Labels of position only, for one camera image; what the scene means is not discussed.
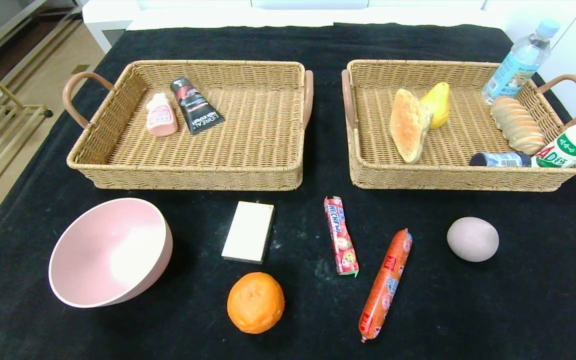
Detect red strawberry candy stick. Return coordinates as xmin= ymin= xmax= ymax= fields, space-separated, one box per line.
xmin=323 ymin=196 xmax=360 ymax=277

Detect orange sausage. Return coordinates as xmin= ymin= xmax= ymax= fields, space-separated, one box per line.
xmin=358 ymin=228 xmax=413 ymax=344

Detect pale purple round bun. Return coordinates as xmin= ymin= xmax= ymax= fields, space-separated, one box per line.
xmin=446 ymin=216 xmax=500 ymax=263

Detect wicker basket holding toiletries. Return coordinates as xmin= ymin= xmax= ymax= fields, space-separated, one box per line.
xmin=63 ymin=60 xmax=315 ymax=191

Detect wicker basket holding food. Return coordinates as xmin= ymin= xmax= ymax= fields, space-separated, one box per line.
xmin=341 ymin=59 xmax=576 ymax=193

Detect white playing card box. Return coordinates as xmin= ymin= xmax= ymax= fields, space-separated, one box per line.
xmin=221 ymin=201 xmax=275 ymax=265

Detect black cosmetic tube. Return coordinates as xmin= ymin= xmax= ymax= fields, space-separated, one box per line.
xmin=170 ymin=77 xmax=226 ymax=136

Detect orange tangerine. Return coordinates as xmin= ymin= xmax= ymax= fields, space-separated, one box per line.
xmin=226 ymin=272 xmax=286 ymax=335

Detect flat toasted bread slice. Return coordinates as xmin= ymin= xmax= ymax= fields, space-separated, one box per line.
xmin=389 ymin=88 xmax=434 ymax=164

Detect black table cloth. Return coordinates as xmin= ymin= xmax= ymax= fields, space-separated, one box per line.
xmin=0 ymin=22 xmax=576 ymax=360

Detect small pink bottle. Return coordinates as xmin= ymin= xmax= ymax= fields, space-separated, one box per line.
xmin=146 ymin=92 xmax=179 ymax=137

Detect yellow pear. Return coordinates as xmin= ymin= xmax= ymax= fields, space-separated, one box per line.
xmin=419 ymin=82 xmax=451 ymax=130

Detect pink bowl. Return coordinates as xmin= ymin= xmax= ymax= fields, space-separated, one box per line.
xmin=48 ymin=197 xmax=174 ymax=309

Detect small dark blue bottle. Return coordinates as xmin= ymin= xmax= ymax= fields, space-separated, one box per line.
xmin=469 ymin=151 xmax=534 ymax=167

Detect ridged bread roll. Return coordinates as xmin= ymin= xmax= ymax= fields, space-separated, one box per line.
xmin=490 ymin=95 xmax=547 ymax=155

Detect white table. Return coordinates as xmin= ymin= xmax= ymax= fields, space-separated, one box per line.
xmin=82 ymin=0 xmax=509 ymax=53

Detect clear water bottle blue label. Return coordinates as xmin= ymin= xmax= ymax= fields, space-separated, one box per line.
xmin=482 ymin=19 xmax=561 ymax=105

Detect wooden rack on casters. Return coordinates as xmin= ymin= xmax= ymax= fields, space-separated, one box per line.
xmin=0 ymin=75 xmax=54 ymax=208

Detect white milk bottle green label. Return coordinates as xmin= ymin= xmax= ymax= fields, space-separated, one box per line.
xmin=531 ymin=107 xmax=576 ymax=168

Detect low dark shelf unit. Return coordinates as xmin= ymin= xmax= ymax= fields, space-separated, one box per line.
xmin=0 ymin=0 xmax=85 ymax=86

